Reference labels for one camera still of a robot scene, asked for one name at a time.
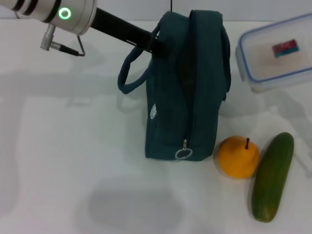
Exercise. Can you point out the orange pear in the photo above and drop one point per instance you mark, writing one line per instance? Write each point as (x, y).
(237, 159)

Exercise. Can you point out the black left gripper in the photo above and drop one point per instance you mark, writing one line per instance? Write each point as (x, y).
(122, 30)

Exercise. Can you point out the clear plastic box blue rim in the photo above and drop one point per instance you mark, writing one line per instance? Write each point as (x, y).
(268, 63)

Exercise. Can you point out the teal fabric lunch bag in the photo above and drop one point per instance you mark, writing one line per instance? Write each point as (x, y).
(207, 97)

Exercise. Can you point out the green cucumber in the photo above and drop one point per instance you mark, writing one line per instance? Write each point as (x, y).
(271, 178)

